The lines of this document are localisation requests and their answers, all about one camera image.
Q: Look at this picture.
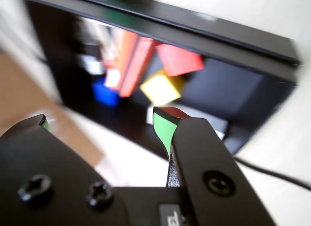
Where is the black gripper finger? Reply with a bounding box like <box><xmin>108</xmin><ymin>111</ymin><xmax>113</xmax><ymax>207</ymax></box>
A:
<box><xmin>0</xmin><ymin>113</ymin><xmax>132</xmax><ymax>226</ymax></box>

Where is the black box tray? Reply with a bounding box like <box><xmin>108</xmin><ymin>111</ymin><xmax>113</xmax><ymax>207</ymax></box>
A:
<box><xmin>24</xmin><ymin>0</ymin><xmax>302</xmax><ymax>156</ymax></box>

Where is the blue wooden cube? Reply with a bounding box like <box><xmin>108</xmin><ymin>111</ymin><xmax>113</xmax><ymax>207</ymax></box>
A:
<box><xmin>91</xmin><ymin>79</ymin><xmax>122</xmax><ymax>107</ymax></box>

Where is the red wooden cube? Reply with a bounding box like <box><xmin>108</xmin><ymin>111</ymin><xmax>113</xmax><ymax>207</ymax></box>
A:
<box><xmin>155</xmin><ymin>43</ymin><xmax>205</xmax><ymax>77</ymax></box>

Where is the yellow wooden cube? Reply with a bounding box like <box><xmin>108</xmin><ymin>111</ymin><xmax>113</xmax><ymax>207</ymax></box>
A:
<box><xmin>139</xmin><ymin>69</ymin><xmax>187</xmax><ymax>105</ymax></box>

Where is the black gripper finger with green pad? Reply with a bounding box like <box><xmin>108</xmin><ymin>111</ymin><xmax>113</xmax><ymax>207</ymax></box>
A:
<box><xmin>153</xmin><ymin>106</ymin><xmax>277</xmax><ymax>226</ymax></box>

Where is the thick black table cable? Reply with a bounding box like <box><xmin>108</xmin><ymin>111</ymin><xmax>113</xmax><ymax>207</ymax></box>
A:
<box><xmin>234</xmin><ymin>156</ymin><xmax>311</xmax><ymax>191</ymax></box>

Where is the orange card box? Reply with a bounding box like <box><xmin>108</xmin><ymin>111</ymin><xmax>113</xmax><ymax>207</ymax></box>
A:
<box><xmin>104</xmin><ymin>29</ymin><xmax>161</xmax><ymax>98</ymax></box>

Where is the white rectangular block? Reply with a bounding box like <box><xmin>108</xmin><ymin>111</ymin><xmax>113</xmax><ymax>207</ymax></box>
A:
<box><xmin>146</xmin><ymin>106</ymin><xmax>229</xmax><ymax>142</ymax></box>

